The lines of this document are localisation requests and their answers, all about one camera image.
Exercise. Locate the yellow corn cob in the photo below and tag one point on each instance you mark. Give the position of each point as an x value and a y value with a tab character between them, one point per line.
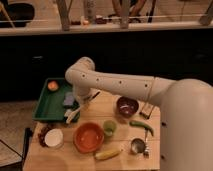
106	154

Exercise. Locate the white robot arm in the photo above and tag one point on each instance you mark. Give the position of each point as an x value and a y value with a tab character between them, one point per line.
186	111

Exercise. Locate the dark red grapes bunch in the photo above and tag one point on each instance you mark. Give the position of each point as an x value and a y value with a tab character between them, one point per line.
43	132

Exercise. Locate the white cloth-wrapped gripper body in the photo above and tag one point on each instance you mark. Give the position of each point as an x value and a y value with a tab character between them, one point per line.
82	101

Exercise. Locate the metal fork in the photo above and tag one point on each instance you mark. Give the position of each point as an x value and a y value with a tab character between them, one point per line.
146	151

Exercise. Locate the small metal cup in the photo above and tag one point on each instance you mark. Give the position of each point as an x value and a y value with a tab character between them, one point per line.
137	146

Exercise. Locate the green plastic tray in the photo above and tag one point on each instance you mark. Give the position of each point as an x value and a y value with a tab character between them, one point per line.
50	106

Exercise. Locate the dark red bowl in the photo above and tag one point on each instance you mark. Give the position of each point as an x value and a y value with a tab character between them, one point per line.
127	107

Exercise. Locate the wooden block tool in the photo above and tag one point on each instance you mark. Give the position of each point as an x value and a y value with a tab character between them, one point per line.
146	110

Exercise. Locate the black chair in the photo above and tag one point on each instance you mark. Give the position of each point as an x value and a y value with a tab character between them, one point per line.
20	13

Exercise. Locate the black clamp on table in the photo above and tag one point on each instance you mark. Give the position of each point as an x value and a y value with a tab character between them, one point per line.
27	135

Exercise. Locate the white paper cup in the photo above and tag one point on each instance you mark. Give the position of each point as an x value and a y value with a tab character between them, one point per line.
54	138

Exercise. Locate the orange bowl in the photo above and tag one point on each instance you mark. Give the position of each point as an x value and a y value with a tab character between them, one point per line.
88	137

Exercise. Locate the grey sponge block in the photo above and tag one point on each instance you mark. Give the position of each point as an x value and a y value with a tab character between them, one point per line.
68	99

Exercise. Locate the green chili pepper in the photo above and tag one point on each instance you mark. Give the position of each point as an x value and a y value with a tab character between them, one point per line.
135	123

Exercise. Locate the green cup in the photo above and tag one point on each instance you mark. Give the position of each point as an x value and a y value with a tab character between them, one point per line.
109	127

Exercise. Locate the white handled brush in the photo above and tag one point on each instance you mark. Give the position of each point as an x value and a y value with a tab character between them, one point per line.
76	111

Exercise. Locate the orange fruit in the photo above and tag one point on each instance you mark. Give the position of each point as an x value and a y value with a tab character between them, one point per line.
52	86

